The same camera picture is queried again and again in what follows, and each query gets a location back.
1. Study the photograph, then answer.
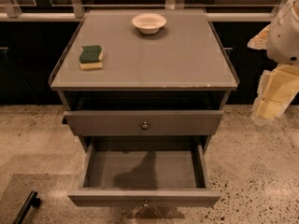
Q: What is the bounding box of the grey drawer cabinet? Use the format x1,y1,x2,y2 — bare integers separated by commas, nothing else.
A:
48,8,240,154

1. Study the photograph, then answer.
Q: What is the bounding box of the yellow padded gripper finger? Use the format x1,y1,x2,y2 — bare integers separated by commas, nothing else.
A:
251,63,299,122

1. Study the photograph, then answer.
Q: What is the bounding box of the metal railing frame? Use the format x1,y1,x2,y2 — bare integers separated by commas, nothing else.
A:
0,0,288,21

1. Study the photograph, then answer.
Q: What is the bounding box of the white ceramic bowl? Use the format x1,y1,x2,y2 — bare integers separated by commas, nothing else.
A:
132,13,166,35

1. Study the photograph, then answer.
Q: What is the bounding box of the grey drawer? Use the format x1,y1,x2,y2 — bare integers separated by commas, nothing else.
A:
64,110,223,136
68,136,221,207

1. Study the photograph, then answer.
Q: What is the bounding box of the green yellow sponge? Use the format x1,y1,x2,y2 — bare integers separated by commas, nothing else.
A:
79,45,104,70

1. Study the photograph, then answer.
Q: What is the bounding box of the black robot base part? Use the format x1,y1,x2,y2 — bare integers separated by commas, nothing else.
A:
12,191,41,224

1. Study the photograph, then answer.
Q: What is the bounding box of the grey top drawer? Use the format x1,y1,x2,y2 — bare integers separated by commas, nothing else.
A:
64,110,223,136

